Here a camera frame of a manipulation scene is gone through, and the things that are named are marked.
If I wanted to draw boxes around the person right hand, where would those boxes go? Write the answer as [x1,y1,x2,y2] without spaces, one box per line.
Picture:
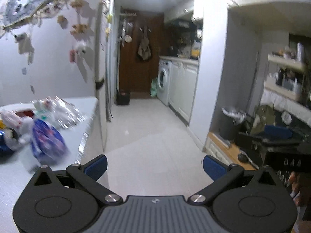
[289,172,310,207]

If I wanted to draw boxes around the wooden low cabinet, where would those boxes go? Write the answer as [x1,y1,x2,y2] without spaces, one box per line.
[204,133,255,170]

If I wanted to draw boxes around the blue purple snack bag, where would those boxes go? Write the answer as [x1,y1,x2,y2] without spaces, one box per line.
[31,119,69,165]

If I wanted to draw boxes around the dark waste bin white liner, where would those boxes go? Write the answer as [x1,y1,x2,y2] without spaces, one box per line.
[219,106,247,141]

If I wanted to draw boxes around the clear crumpled plastic wrapper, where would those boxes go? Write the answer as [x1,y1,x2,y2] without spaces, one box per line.
[46,96,85,129]

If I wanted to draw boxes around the black crate on floor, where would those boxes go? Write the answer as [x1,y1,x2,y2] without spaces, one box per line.
[116,90,130,106]

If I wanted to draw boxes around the dark red box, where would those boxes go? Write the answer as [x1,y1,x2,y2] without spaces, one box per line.
[14,110,35,118]

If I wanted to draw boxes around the white crumpled plastic bag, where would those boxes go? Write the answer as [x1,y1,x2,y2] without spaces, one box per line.
[1,110,34,151]

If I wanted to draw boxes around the white kitchen cabinets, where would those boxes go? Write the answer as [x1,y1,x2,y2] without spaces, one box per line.
[169,61,198,123]

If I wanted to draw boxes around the green plastic bag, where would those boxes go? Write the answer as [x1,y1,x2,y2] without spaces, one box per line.
[150,77,158,98]

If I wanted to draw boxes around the white front-load washing machine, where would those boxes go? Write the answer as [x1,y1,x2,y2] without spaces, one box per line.
[157,59,172,106]

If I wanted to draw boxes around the hanging bag on door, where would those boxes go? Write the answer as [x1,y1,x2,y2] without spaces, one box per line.
[138,26,152,61]

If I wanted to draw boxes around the brown wooden door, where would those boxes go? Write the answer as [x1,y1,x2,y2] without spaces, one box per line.
[118,9,164,93]

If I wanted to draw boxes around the world map wall decoration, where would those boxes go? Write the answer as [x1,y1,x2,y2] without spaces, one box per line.
[1,0,69,36]

